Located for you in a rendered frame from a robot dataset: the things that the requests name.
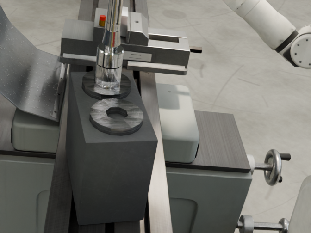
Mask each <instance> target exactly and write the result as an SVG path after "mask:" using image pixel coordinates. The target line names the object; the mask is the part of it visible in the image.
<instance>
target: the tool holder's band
mask: <svg viewBox="0 0 311 233"><path fill-rule="evenodd" d="M97 53H98V55H99V56H101V57H103V58H106V59H119V58H121V57H122V56H123V55H124V48H123V47H122V46H121V45H119V46H118V48H117V49H116V50H107V49H105V47H104V44H103V43H101V44H99V45H98V46H97Z"/></svg>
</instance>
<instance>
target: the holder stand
mask: <svg viewBox="0 0 311 233"><path fill-rule="evenodd" d="M94 75H95V70H93V71H90V72H70V77H69V92H68V115H67V130H66V146H65V148H66V154H67V160H68V167H69V173H70V179H71V185H72V191H73V196H74V203H75V210H76V216H77V221H78V224H79V225H89V224H100V223H112V222H123V221H139V220H143V217H144V212H145V207H146V202H147V197H148V192H149V186H150V181H151V176H152V171H153V166H154V161H155V156H156V149H157V144H158V139H157V137H156V134H155V131H154V129H153V126H152V124H151V121H150V119H149V116H148V113H147V111H146V109H145V106H144V104H143V101H142V99H141V96H140V94H139V91H138V88H137V86H136V83H135V81H134V79H133V76H132V74H131V72H121V79H120V84H119V86H117V87H115V88H103V87H100V86H98V85H96V84H95V82H94Z"/></svg>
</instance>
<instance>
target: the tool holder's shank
mask: <svg viewBox="0 0 311 233"><path fill-rule="evenodd" d="M122 8H123V0H109V1H108V10H107V19H106V29H105V33H104V36H103V40H102V43H103V44H104V47H105V49H107V50H116V49H117V48H118V46H119V45H120V24H121V16H122Z"/></svg>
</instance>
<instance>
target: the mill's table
mask: <svg viewBox="0 0 311 233"><path fill-rule="evenodd" d="M108 1H109V0H81V2H80V9H79V14H78V20H83V21H91V22H94V19H95V10H96V8H102V9H108ZM123 7H128V12H137V13H141V14H142V15H143V16H144V17H145V18H146V19H147V23H148V27H149V16H148V8H147V0H123ZM93 70H95V67H94V66H84V65H75V64H70V69H69V75H68V83H67V89H66V95H65V101H64V107H63V113H62V120H61V126H60V132H59V138H58V144H57V150H56V158H55V164H54V170H53V176H52V181H51V188H50V195H49V201H48V207H47V213H46V219H45V225H44V233H173V226H172V218H171V210H170V202H169V193H168V182H167V174H166V166H165V158H164V149H163V141H162V129H161V121H160V113H159V105H158V96H157V88H156V77H155V73H153V72H143V71H134V70H127V67H125V66H122V72H131V74H132V76H133V79H134V81H135V83H136V86H137V88H138V91H139V94H140V96H141V99H142V101H143V104H144V106H145V109H146V111H147V113H148V116H149V119H150V121H151V124H152V126H153V129H154V131H155V134H156V137H157V139H158V144H157V149H156V154H155V161H154V166H153V171H152V176H151V181H150V186H149V192H148V197H147V202H146V207H145V212H144V217H143V220H139V221H123V222H112V223H100V224H89V225H79V224H78V221H77V216H76V210H75V203H74V196H73V191H72V185H71V179H70V173H69V167H68V160H67V154H66V148H65V146H66V130H67V115H68V92H69V77H70V72H90V71H93Z"/></svg>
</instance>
